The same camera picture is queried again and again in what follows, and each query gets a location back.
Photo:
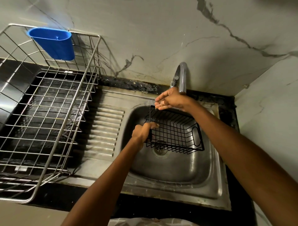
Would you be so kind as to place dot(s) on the person's right hand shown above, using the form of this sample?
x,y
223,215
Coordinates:
x,y
179,100

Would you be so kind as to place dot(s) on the person's left hand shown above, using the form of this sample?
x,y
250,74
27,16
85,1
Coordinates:
x,y
142,133

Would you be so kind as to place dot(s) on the black wire basket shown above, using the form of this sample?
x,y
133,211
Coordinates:
x,y
201,139

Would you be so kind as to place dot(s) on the person's left forearm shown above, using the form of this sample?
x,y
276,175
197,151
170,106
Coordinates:
x,y
102,191

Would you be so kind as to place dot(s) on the person's right forearm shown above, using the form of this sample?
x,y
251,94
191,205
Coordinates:
x,y
246,160

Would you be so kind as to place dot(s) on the person's patterned clothing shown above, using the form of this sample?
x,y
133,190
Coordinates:
x,y
149,222

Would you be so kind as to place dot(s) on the chrome sink faucet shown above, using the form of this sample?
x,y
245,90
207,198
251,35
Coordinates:
x,y
182,78

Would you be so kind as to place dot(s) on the round sink drain strainer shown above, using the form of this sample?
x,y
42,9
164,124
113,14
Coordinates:
x,y
160,151

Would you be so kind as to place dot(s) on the stainless steel sink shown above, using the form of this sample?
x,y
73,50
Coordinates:
x,y
107,128

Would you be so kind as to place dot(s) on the dark steel drip tray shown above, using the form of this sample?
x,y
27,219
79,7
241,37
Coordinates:
x,y
46,109

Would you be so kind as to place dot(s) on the blue plastic cutlery holder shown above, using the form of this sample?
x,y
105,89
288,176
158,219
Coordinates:
x,y
54,44

